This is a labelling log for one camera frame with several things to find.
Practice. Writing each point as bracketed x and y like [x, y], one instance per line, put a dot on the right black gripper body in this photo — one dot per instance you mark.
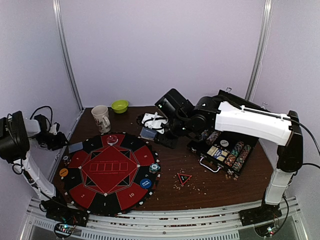
[166, 135]

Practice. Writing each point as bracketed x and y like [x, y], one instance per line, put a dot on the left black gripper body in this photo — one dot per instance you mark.
[52, 142]

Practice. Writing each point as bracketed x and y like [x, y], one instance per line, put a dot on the single blue playing card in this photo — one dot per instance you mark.
[75, 147]

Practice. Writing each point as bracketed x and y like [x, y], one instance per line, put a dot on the small poker chip stack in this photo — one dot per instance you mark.
[66, 160]

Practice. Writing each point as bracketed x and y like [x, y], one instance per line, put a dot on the orange big blind button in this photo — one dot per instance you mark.
[63, 172]

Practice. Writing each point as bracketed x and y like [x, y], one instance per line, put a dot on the blue playing card deck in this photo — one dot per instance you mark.
[148, 134]

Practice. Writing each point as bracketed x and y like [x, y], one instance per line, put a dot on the teal poker chip stack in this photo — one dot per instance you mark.
[154, 167]

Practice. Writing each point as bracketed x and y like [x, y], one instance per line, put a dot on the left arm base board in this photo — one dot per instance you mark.
[67, 221]

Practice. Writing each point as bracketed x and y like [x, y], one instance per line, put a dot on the right arm base board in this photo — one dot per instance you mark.
[262, 217]

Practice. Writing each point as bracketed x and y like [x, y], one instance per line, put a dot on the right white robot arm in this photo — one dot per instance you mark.
[226, 112]

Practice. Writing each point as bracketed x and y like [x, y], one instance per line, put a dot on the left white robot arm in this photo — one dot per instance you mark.
[15, 131]

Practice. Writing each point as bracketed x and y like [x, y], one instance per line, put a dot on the white round button in case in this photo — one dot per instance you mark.
[224, 143]

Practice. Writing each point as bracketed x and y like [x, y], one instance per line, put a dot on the boxed card deck in case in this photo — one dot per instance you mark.
[217, 153]

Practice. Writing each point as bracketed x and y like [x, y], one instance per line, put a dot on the black poker chip case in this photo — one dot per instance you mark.
[201, 148]

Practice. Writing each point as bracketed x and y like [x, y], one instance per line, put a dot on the white printed mug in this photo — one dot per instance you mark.
[100, 114]

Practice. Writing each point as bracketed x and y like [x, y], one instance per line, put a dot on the red black triangle token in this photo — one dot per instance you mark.
[183, 178]

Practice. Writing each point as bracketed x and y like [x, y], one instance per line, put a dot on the clear dealer button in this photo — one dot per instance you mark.
[112, 140]

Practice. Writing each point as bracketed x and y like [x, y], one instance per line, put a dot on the green bowl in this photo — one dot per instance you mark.
[120, 106]

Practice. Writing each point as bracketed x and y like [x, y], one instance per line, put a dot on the round red black poker mat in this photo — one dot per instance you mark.
[105, 179]

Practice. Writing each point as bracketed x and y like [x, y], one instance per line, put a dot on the poker chip row two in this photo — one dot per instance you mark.
[240, 160]

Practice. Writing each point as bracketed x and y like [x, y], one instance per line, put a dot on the blue small blind button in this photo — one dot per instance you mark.
[146, 183]

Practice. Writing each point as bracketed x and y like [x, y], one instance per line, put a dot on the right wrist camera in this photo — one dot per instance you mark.
[152, 121]

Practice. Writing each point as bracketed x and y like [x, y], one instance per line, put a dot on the chrome case handle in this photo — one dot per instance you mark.
[208, 165]

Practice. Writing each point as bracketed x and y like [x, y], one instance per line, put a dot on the aluminium front rail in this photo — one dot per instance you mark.
[217, 223]

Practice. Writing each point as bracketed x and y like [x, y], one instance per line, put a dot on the right aluminium post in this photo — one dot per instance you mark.
[261, 48]

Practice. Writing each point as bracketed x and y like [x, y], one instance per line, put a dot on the aluminium post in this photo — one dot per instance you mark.
[261, 48]
[65, 53]

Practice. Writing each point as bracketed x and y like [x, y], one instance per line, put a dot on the left aluminium post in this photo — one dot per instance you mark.
[65, 53]

